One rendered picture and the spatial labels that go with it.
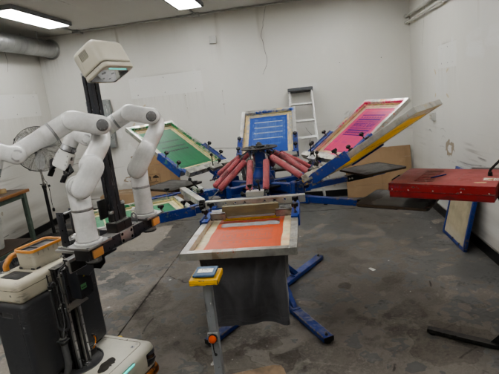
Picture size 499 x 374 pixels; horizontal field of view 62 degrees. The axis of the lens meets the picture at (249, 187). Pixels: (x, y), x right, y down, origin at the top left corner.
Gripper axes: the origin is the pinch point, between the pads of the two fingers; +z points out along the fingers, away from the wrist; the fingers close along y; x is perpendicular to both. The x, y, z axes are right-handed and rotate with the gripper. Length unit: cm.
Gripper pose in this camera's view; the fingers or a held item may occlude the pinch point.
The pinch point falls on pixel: (56, 177)
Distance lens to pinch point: 240.9
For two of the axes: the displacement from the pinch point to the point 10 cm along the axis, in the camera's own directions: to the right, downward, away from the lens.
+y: -8.6, -3.8, 3.4
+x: -3.3, -1.0, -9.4
